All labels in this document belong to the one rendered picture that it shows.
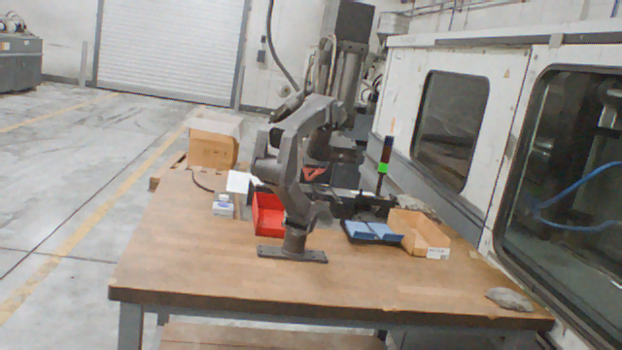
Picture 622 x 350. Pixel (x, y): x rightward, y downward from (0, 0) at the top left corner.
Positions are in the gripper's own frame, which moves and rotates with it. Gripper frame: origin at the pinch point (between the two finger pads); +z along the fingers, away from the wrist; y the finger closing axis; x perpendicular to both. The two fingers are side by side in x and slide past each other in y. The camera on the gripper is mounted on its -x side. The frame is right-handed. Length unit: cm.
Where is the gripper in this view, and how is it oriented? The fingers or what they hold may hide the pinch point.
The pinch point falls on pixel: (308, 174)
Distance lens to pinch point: 139.2
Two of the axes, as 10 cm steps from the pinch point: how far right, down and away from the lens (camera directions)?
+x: -9.8, -1.1, -1.8
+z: -2.0, 6.8, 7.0
